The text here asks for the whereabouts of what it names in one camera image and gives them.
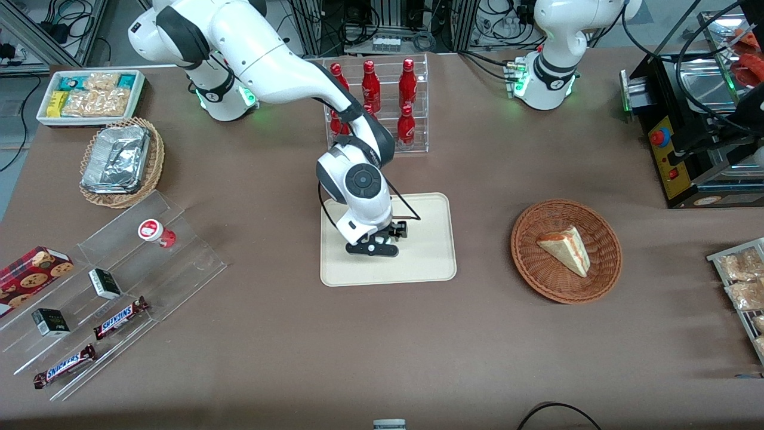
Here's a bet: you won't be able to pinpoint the clear bag of snacks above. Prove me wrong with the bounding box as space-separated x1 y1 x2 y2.
718 248 764 282
724 278 764 312

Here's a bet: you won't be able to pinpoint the clear acrylic bottle rack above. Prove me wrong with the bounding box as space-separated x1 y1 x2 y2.
321 53 430 157

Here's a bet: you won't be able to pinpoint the clear bag of crackers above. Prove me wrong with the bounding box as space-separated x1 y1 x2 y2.
84 72 122 92
61 88 132 118

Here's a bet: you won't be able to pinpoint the tray of packaged snacks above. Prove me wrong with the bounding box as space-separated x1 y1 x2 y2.
706 238 764 366

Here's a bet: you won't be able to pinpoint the black cable loop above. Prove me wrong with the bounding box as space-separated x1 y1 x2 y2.
516 402 604 430

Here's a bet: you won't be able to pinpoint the white plastic bin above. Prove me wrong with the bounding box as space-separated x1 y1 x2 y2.
36 69 146 128

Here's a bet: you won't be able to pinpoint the stacked aluminium foil trays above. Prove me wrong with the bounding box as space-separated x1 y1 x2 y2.
81 125 150 195

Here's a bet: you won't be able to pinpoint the small black box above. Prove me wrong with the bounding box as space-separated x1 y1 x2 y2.
32 308 71 339
88 269 122 300

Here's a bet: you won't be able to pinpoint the clear acrylic stepped display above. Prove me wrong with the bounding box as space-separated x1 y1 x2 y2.
0 190 228 403

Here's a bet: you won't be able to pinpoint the light wicker basket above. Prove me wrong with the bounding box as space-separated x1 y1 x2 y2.
79 117 166 210

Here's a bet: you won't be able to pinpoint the red gum bottle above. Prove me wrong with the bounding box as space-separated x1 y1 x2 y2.
138 219 177 249

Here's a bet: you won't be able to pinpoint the cream plastic tray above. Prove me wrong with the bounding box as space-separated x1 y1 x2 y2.
321 192 458 288

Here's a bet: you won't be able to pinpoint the red cookie box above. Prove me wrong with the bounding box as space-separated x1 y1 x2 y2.
0 246 75 318

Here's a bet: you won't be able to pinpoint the black conveyor toaster machine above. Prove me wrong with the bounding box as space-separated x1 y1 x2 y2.
620 0 764 210

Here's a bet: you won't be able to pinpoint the wrapped triangle sandwich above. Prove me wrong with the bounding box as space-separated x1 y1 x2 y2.
536 225 592 279

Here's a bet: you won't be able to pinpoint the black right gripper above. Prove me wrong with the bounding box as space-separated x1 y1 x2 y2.
345 230 400 258

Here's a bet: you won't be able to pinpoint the Snickers chocolate bar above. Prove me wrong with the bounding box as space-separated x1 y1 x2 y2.
33 345 97 390
93 297 150 342

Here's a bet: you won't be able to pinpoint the round brown wicker basket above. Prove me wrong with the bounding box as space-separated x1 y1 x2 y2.
510 199 623 305

